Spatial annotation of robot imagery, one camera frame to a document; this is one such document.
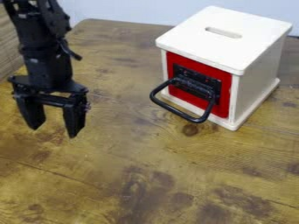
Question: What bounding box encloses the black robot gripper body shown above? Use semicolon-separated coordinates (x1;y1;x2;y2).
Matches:
8;43;88;107

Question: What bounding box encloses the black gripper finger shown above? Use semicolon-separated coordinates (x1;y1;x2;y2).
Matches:
63;97;90;138
14;94;46;130

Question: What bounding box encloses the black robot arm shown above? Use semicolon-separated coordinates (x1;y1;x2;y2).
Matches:
0;0;90;138

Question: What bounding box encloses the red drawer front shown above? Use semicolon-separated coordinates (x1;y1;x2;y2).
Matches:
166;52;233;118

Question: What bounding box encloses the white wooden box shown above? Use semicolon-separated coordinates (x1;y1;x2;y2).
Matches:
150;6;293;130

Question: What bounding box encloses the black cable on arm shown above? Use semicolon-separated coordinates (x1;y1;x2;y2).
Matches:
54;36;84;62

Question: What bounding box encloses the black metal drawer handle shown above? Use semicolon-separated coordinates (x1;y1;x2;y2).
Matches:
148;76;219;124

